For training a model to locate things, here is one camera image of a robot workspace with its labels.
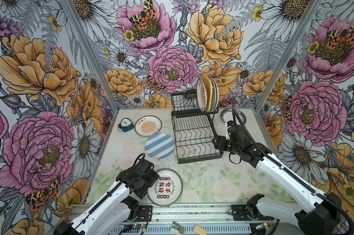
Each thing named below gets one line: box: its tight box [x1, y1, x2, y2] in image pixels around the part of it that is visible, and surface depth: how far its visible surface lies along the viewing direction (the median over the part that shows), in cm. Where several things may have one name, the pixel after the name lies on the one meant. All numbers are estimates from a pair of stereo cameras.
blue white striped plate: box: [144, 132, 176, 160], surface depth 101 cm
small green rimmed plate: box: [220, 108, 247, 125], surface depth 122 cm
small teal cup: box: [117, 117, 134, 133], surface depth 108 cm
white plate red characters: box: [146, 168, 183, 207], surface depth 83 cm
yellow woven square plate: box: [200, 74, 213, 113], surface depth 82 cm
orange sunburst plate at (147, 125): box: [134, 115, 162, 137], surface depth 113 cm
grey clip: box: [172, 221, 185, 235], surface depth 71 cm
